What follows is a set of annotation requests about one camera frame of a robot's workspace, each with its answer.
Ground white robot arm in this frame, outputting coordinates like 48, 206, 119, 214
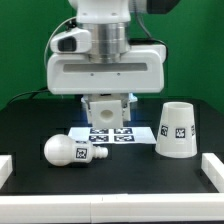
47, 0, 180, 128

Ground grey camera cable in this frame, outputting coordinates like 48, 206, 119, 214
43, 15, 78, 69

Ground black base cables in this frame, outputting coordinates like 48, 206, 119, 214
5, 85, 49, 108

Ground white lamp base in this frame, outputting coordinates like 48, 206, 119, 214
88, 95, 123, 129

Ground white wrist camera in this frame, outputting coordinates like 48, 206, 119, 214
50, 28, 92, 53

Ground white lamp shade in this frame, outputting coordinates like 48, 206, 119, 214
155, 102, 197, 158

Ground white front rail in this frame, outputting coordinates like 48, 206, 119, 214
0, 193, 224, 224

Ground white left corner bracket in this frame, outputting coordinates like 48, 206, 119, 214
0, 155, 13, 189

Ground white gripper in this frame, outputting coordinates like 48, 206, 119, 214
47, 45, 166, 122

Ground white lamp bulb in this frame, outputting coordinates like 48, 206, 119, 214
44, 134, 108, 166

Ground paper sheet with markers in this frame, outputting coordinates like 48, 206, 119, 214
68, 127, 156, 144

